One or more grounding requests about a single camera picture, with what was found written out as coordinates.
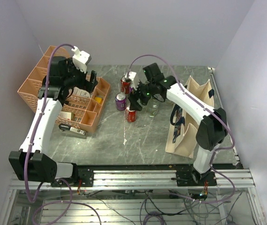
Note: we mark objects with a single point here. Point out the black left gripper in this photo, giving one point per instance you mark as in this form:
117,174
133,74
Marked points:
88,86

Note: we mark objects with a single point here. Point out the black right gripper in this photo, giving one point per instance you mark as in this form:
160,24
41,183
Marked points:
136,93

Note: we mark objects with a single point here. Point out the red cola can front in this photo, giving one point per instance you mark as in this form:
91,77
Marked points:
130,115

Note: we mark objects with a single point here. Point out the red cola can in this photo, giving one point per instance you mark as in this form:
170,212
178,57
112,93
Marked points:
130,115
125,85

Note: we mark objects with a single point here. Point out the purple Fanta can front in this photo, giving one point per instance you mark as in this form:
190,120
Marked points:
120,101

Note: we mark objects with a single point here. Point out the clear Chang bottle front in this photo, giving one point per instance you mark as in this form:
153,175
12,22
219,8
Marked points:
152,107

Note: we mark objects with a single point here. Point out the cream canvas tote bag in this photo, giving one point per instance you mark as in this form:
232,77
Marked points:
182,138

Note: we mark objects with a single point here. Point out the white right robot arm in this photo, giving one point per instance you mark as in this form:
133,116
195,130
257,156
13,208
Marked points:
211,131

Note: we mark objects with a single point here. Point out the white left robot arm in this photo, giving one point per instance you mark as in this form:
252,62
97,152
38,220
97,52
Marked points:
31,161

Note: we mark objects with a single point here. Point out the yellow sticky note block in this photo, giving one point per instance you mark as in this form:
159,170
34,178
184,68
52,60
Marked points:
98,99

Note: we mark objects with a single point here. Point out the white oval blister pack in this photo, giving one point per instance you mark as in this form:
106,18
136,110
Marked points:
81,93

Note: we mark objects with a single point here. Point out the red cola can rear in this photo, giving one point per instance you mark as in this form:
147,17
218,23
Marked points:
125,85

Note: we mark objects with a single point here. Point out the pink plastic file organizer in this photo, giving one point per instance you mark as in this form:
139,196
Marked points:
87,112

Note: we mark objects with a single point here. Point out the white box front slot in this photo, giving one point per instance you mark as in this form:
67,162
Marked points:
66,115

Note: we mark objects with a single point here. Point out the black grey stapler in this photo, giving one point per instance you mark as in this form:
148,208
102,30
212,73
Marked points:
72,131

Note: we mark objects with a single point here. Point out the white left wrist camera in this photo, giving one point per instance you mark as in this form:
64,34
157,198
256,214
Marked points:
80,59

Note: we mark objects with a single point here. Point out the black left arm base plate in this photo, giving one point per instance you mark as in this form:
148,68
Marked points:
85,177

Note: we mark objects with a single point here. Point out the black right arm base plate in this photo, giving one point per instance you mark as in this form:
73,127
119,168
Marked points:
186,178

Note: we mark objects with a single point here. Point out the aluminium mounting rail frame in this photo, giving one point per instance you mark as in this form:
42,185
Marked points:
137,195

